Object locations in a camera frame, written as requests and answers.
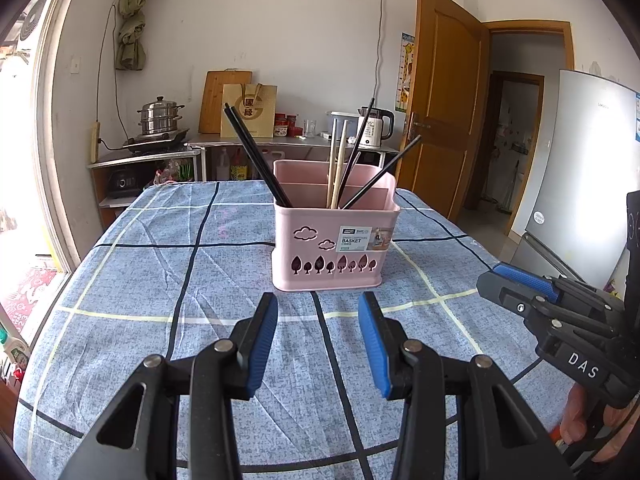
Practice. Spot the metal shelf table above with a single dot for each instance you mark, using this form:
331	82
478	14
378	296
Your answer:
300	142

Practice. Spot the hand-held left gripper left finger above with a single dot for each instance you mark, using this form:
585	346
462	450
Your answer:
257	350

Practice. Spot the olive tied curtain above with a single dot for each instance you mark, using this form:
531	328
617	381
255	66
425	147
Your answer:
132	25

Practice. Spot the white wall socket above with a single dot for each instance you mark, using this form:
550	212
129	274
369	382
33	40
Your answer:
75	64

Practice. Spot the wooden chopstick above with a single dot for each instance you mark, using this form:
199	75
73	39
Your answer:
331	170
341	165

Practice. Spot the clear drinking glass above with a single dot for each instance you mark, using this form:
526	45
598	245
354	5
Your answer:
309	129

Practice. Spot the soy sauce bottle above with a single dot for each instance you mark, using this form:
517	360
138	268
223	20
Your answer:
239	167

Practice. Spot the white electric kettle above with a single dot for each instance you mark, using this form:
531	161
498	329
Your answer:
380	127

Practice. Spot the red patterned mat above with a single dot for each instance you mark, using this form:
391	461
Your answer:
30	295

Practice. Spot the pink plastic utensil basket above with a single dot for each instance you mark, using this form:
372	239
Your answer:
285	240

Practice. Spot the person's right hand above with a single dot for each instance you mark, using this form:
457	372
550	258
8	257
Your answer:
575	420

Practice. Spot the wall poster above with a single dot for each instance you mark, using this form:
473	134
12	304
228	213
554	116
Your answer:
406	72

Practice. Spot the wooden door frame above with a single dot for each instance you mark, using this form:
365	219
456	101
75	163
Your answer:
565	60

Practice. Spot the dark inner door frame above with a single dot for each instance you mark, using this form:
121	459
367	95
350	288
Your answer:
537	135

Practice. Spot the air conditioner outdoor unit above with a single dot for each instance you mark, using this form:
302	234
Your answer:
32	25

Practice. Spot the plastic container with blue lid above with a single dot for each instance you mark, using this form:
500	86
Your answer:
352	122

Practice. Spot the tan paper bag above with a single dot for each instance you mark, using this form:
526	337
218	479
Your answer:
260	110

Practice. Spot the red lidded jar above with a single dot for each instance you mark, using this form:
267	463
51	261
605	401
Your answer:
279	127
291	126

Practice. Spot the black induction cooker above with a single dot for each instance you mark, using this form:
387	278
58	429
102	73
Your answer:
155	142

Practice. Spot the black kitchen appliance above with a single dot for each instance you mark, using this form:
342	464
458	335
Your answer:
122	184

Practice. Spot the low wooden shelf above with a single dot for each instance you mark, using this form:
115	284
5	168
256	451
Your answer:
145	160

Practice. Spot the silver refrigerator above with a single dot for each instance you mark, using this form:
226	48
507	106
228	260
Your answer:
585	160

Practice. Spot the wooden door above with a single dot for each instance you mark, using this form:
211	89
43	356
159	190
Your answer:
445	90

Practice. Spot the beige power strip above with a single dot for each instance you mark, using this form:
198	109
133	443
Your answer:
94	142

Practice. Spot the white plastic bottle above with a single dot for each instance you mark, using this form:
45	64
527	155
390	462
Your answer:
223	166

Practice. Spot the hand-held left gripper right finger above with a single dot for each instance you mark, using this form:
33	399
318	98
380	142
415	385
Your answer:
377	350

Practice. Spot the stainless steel steamer pot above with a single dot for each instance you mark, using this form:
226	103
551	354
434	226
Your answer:
160	117

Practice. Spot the blue checked tablecloth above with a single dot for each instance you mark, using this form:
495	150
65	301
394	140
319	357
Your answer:
150	285

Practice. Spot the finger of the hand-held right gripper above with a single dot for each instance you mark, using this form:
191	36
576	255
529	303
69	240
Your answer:
525	276
510	297

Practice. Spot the wooden cutting board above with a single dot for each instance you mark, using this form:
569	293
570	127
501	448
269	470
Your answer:
212	100

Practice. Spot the white window frame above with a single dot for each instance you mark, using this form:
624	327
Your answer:
44	160

